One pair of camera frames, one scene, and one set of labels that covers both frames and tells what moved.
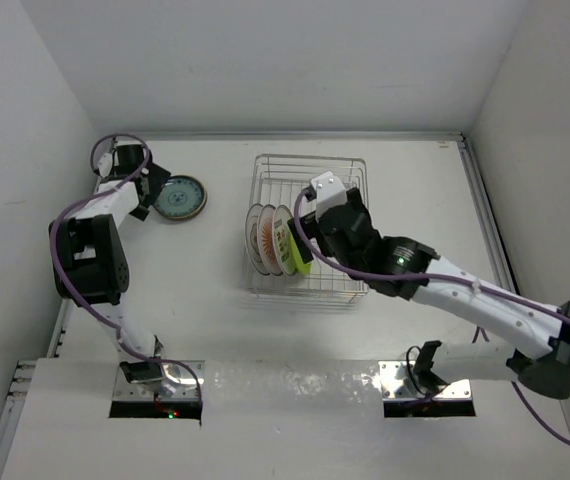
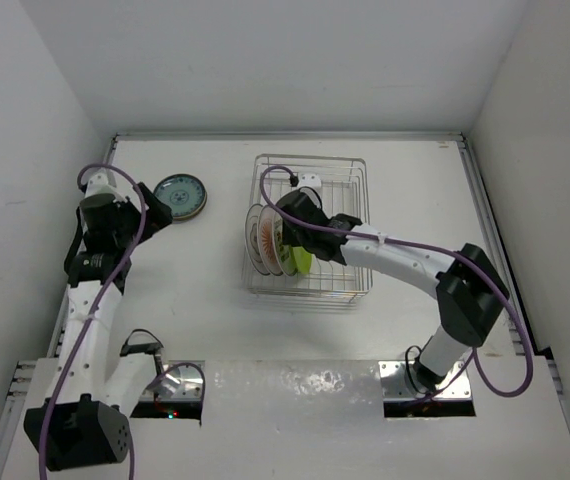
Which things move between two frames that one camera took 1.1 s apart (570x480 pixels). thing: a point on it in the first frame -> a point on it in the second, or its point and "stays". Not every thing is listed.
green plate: (301, 265) stays
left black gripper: (156, 179) -> (157, 214)
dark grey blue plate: (181, 198) stays
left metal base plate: (177, 384) stays
